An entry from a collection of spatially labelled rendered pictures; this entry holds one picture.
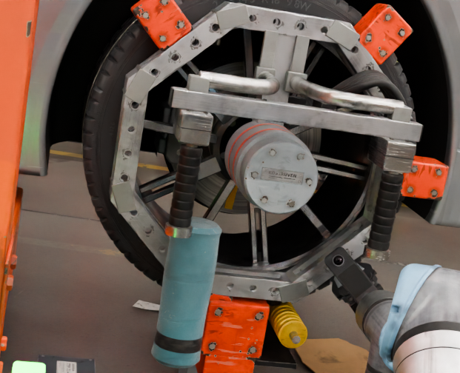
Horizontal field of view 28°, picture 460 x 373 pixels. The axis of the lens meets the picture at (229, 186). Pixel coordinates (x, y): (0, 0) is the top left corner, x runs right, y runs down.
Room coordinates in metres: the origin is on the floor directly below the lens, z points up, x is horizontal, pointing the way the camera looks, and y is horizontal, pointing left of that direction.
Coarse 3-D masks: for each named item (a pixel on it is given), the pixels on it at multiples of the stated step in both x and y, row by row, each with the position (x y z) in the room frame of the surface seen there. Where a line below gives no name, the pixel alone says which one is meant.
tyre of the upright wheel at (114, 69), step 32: (192, 0) 1.73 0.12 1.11; (224, 0) 1.74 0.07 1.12; (256, 0) 1.75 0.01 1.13; (288, 0) 1.77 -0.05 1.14; (320, 0) 1.78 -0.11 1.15; (128, 32) 1.75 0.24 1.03; (96, 64) 1.89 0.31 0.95; (128, 64) 1.71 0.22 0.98; (384, 64) 1.81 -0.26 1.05; (96, 96) 1.70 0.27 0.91; (96, 128) 1.70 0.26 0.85; (96, 160) 1.70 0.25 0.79; (96, 192) 1.71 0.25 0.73; (128, 224) 1.72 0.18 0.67; (128, 256) 1.73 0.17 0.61; (320, 288) 1.80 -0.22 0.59
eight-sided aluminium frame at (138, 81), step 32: (192, 32) 1.65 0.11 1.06; (224, 32) 1.66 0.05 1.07; (288, 32) 1.68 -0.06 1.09; (320, 32) 1.70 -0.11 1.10; (352, 32) 1.70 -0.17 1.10; (160, 64) 1.64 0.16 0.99; (352, 64) 1.71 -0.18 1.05; (128, 96) 1.63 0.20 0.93; (128, 128) 1.68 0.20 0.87; (128, 160) 1.63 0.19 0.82; (128, 192) 1.63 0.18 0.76; (160, 224) 1.70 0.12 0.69; (352, 224) 1.78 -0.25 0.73; (160, 256) 1.65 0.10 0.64; (320, 256) 1.76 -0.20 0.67; (352, 256) 1.72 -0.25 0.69; (224, 288) 1.68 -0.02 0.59; (256, 288) 1.69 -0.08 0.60; (288, 288) 1.70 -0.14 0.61
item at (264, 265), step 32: (192, 64) 1.76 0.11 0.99; (160, 128) 1.75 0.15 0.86; (224, 128) 1.77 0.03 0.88; (288, 128) 1.80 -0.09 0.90; (320, 160) 1.81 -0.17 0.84; (352, 160) 1.93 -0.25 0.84; (160, 192) 1.75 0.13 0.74; (224, 192) 1.78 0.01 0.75; (320, 192) 2.01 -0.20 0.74; (352, 192) 1.86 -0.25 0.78; (288, 224) 1.98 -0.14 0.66; (320, 224) 1.82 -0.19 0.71; (224, 256) 1.82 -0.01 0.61; (256, 256) 1.79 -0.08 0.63; (288, 256) 1.81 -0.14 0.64
